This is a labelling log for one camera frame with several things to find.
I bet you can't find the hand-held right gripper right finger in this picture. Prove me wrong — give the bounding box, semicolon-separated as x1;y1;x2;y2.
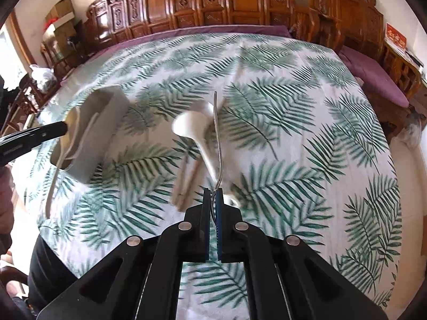
213;188;389;320

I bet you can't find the person's left hand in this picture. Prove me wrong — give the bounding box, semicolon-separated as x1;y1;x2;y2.
0;165;15;244

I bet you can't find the carved wooden armchair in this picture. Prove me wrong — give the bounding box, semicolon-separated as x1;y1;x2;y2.
294;0;424;98

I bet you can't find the green leaf print tablecloth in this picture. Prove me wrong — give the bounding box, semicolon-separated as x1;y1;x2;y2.
25;33;402;320

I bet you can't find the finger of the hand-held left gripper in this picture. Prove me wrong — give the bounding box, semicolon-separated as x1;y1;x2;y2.
0;121;69;166

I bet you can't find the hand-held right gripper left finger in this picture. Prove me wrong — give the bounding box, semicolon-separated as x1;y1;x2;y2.
35;188;211;320

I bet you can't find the person's black clothing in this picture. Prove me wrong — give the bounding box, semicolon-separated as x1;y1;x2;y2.
27;233;88;311

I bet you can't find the brown cardboard box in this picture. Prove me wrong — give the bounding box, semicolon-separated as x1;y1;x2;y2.
45;0;76;24

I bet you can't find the wooden door frame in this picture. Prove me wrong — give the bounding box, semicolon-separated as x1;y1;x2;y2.
5;11;33;71

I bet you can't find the white plastic bag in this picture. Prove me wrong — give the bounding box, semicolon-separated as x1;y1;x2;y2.
29;64;57;90

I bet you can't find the long purple sofa cushion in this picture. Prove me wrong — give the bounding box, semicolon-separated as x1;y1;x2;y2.
60;24;291;85

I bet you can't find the wooden dining chair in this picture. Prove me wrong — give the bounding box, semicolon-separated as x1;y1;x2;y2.
13;77;52;114
0;103;30;137

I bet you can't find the red gift box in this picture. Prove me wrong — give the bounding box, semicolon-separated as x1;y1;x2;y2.
385;23;408;50

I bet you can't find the beige chopstick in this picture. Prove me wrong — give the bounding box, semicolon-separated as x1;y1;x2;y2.
178;163;203;212
171;158;191;205

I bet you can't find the white ceramic spoon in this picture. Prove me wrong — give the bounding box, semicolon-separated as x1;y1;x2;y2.
44;106;84;219
172;102;241;209

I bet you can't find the grey metal tray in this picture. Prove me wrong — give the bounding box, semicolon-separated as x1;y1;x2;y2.
50;84;130;184

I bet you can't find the carved wooden sofa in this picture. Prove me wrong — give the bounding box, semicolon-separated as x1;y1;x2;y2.
85;0;297;45

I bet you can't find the clear plastic bag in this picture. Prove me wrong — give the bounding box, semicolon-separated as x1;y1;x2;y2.
397;111;426;149

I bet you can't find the purple armchair cushion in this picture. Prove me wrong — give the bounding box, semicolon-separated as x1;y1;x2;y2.
338;45;410;109

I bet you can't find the silver metal fork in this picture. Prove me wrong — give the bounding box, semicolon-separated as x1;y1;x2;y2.
211;91;223;207

